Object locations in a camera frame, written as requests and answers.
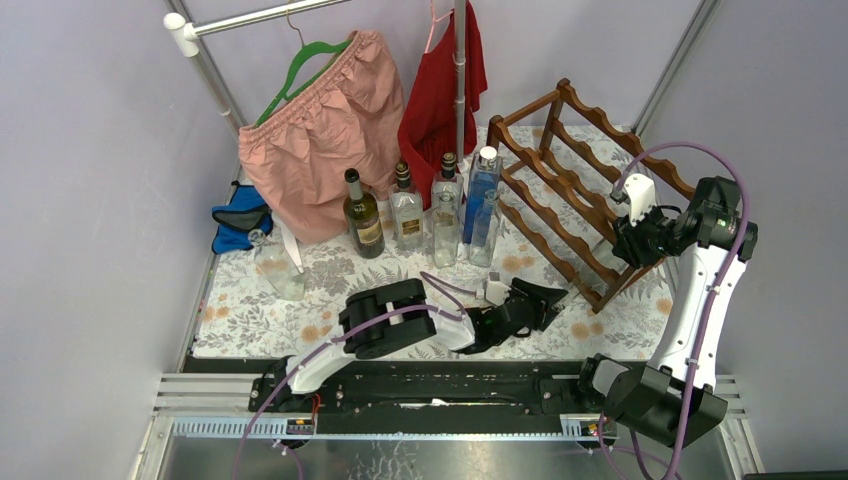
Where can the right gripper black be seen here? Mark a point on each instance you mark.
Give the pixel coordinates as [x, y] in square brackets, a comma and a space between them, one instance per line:
[627, 240]

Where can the vertical metal pole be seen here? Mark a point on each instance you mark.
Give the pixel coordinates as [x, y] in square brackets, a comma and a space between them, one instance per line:
[459, 59]

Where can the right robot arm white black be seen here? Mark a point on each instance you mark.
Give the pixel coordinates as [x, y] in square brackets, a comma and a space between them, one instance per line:
[673, 394]

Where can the blue black bag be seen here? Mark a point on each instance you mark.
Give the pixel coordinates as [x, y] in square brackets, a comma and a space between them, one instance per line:
[245, 211]

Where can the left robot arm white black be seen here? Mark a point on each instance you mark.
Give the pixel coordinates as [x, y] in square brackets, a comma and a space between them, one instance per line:
[383, 320]

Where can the clear bottle black gold cap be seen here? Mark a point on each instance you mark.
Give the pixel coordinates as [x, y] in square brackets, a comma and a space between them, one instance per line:
[448, 179]

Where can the small clear bottle bluish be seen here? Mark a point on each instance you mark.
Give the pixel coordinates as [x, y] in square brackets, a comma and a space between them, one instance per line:
[485, 230]

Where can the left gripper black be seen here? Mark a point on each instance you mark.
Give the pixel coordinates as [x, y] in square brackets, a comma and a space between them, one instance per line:
[537, 297]

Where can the clear glass wine bottle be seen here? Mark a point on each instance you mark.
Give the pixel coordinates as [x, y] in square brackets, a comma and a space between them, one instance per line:
[595, 279]

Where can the blue glass bottle silver cap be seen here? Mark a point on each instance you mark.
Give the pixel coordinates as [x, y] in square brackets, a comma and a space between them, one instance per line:
[484, 176]

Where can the pink skirt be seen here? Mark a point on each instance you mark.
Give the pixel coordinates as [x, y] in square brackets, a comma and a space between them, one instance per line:
[347, 118]

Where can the wooden wine rack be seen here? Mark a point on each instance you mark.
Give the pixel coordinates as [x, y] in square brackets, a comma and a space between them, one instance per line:
[565, 183]

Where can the clear square liquor bottle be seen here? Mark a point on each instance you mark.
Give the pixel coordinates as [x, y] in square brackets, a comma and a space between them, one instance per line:
[406, 207]

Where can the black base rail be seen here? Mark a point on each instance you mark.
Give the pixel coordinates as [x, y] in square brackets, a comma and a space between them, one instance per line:
[371, 399]

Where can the clear glass flask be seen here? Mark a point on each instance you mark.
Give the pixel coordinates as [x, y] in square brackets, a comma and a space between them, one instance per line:
[276, 266]

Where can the metal clothes rail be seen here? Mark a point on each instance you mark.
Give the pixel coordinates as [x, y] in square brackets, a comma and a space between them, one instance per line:
[243, 54]

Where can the red garment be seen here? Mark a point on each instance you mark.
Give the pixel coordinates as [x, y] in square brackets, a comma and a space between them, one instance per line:
[428, 127]

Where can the pink clothes hanger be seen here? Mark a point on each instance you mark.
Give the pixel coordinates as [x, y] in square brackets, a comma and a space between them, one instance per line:
[440, 12]

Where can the green clothes hanger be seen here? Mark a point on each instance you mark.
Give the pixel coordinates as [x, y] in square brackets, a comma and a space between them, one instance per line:
[304, 54]

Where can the small clear glass bottle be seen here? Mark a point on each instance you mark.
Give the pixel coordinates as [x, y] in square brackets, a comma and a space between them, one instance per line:
[445, 230]

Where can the dark green wine bottle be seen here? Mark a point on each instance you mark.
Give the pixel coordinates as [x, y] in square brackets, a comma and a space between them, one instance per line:
[362, 215]

